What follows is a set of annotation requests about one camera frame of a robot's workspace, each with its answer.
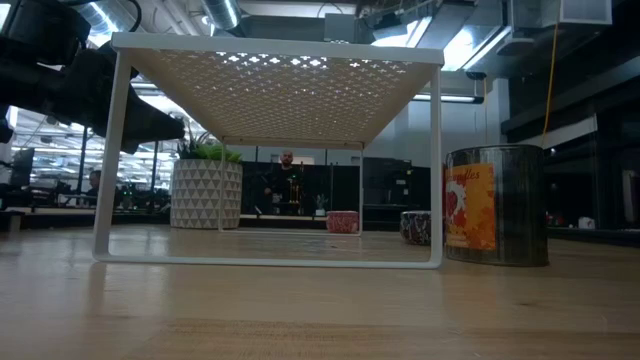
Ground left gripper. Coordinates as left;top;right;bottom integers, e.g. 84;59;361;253
49;39;187;154

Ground red patterned candle tin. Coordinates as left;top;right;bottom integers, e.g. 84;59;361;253
325;210;360;235

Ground dark purple patterned candle tin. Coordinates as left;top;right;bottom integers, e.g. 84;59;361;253
399;210;433;246

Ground tin can orange label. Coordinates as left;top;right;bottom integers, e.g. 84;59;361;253
443;144;550;268

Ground succulent in triangle-pattern pot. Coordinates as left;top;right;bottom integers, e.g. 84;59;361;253
169;127;245;230

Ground person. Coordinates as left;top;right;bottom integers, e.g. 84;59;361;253
82;169;104;199
263;149;307;216

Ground white perforated metal shelf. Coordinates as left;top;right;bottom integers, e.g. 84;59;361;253
91;32;446;270

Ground black computer monitor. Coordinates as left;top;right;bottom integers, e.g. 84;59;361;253
9;147;36;189

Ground black office cabinets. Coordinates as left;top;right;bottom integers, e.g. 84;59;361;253
241;157;432;224

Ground long ceiling light fixture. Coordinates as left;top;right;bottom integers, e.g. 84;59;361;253
412;92;485;105

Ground white ventilation unit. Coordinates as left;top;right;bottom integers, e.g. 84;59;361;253
509;0;614;29

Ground silver ventilation duct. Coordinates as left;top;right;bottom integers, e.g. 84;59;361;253
202;0;242;31

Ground yellow extension cable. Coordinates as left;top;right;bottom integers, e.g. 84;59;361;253
541;22;560;149

